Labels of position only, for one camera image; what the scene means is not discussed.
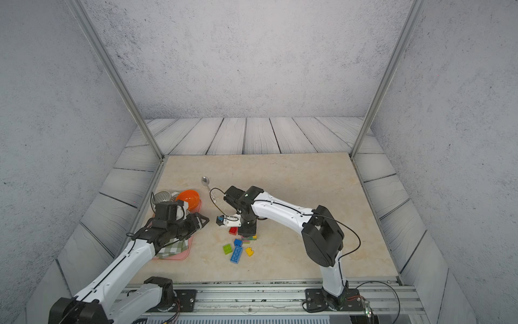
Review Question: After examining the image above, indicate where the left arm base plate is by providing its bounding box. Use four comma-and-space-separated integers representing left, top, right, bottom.
157, 288, 197, 313

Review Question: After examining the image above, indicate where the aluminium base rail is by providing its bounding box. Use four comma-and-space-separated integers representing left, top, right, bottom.
173, 277, 429, 323

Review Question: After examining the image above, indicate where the left frame post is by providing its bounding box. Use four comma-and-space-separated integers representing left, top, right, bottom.
64, 0, 165, 161

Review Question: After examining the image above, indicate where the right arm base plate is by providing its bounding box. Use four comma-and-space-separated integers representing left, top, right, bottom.
304, 287, 365, 313

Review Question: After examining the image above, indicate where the frame post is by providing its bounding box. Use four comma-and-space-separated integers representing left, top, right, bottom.
64, 0, 165, 161
349, 0, 426, 159

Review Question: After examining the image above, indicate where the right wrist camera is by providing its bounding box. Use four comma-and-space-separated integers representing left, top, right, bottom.
216, 215, 241, 228

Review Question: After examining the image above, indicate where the pink tray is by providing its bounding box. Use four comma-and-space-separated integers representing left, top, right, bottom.
141, 203, 194, 260

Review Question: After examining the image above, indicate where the long blue lego brick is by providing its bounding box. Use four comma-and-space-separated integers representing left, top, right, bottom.
230, 247, 243, 264

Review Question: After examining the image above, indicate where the orange plastic bowl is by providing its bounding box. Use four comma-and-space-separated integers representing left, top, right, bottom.
175, 190, 202, 213

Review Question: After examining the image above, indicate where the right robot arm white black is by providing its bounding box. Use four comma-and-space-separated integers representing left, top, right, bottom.
225, 186, 348, 311

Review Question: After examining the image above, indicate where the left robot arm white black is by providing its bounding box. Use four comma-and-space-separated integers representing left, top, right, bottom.
48, 201, 209, 323

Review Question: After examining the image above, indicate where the grey ribbed cup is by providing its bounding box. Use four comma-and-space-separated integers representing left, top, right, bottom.
151, 190, 173, 206

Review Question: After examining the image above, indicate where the green checkered cloth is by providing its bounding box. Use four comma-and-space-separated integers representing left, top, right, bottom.
146, 218, 188, 259

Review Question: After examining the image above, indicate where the lime lego brick left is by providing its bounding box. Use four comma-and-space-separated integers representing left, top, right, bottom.
223, 244, 233, 255

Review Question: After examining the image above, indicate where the metal spoon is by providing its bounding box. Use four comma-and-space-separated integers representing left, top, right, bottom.
202, 176, 215, 201

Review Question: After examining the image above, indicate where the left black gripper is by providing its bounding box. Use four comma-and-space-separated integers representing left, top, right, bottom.
167, 211, 210, 240

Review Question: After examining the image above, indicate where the right frame post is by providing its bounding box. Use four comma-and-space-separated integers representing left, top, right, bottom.
349, 0, 426, 159

